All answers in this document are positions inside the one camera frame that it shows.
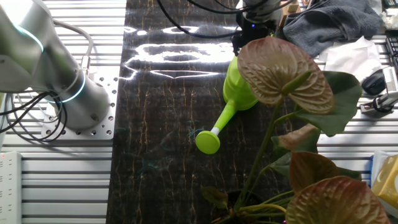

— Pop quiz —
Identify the black computer mouse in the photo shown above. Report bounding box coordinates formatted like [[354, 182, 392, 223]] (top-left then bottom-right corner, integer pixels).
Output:
[[361, 68, 387, 96]]

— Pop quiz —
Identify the wooden block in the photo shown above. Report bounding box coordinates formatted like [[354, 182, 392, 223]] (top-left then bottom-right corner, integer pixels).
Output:
[[278, 1, 302, 29]]

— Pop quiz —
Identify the black keyboard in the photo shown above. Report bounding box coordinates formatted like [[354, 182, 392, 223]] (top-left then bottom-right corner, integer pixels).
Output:
[[385, 29, 398, 70]]

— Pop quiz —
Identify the black marble pattern mat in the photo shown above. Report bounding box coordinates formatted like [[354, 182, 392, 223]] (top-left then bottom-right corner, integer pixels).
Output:
[[105, 0, 321, 224]]

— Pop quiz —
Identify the crumpled white tissue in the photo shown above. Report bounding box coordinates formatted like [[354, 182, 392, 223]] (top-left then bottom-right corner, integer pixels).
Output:
[[381, 8, 398, 30]]

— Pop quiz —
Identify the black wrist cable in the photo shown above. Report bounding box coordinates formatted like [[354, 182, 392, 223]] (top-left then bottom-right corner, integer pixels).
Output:
[[186, 0, 295, 16], [156, 0, 243, 40]]

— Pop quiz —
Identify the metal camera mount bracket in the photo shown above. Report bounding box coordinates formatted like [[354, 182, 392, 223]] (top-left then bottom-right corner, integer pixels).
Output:
[[359, 91, 398, 114]]

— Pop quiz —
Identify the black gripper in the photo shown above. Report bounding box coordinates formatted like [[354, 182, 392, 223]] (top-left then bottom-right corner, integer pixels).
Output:
[[232, 14, 278, 58]]

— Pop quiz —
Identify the grey base cable with connector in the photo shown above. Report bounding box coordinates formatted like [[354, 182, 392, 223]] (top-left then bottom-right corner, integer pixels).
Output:
[[51, 18, 95, 76]]

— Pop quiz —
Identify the grey towel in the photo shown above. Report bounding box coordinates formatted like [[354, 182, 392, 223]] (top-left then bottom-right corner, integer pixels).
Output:
[[282, 0, 384, 58]]

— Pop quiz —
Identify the blue white package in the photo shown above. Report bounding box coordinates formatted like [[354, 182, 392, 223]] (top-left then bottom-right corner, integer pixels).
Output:
[[369, 151, 398, 218]]

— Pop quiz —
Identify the black base cable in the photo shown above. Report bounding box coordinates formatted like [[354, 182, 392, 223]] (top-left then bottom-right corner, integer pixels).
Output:
[[0, 89, 70, 142]]

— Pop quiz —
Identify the yellow tissue packet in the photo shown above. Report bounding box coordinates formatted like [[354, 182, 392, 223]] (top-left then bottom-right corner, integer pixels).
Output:
[[369, 154, 398, 202]]

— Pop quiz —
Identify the white power strip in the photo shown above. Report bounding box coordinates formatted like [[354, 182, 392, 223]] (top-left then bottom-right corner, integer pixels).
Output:
[[0, 151, 23, 224]]

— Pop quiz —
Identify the white tissue paper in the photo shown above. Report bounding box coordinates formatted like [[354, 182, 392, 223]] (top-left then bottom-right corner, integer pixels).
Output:
[[317, 35, 391, 84]]

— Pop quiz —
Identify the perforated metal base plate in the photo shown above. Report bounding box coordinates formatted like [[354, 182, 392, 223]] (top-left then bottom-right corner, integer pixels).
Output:
[[41, 67, 119, 141]]

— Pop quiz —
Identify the lime green watering can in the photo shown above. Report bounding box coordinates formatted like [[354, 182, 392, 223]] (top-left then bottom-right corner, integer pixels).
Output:
[[195, 55, 259, 155]]

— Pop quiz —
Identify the anthurium plant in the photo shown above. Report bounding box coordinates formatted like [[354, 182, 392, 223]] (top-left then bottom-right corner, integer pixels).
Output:
[[200, 35, 392, 224]]

